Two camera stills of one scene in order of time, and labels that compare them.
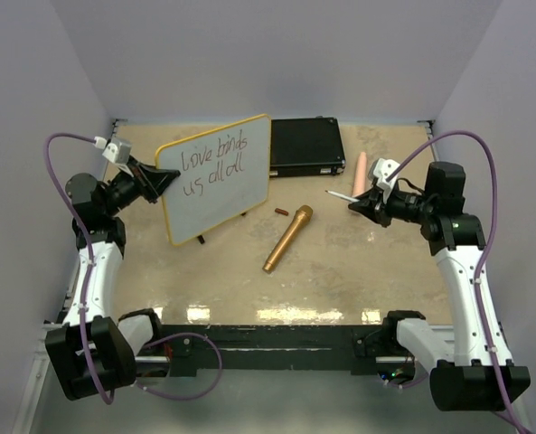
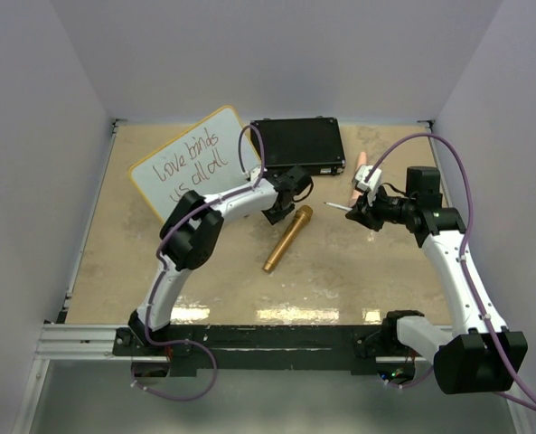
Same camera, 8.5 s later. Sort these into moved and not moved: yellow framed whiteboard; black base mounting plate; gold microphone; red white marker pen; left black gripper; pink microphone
Moved: red white marker pen; left black gripper; yellow framed whiteboard
Not moved: pink microphone; black base mounting plate; gold microphone
